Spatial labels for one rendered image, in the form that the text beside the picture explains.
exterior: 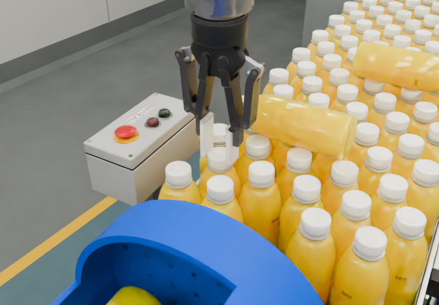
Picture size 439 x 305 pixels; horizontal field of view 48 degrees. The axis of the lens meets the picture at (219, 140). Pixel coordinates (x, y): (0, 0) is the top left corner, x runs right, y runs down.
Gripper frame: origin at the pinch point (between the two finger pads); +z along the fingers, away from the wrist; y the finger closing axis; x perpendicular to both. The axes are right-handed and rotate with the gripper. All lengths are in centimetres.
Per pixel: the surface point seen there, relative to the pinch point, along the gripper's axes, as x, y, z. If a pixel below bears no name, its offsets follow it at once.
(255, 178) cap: -2.0, 7.2, 3.3
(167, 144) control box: 1.7, -11.2, 5.5
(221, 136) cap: 4.8, -2.3, 2.8
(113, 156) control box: -7.8, -14.7, 3.3
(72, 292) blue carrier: -31.6, -0.5, 1.6
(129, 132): -3.0, -15.1, 1.6
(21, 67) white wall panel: 149, -242, 105
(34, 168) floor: 76, -154, 113
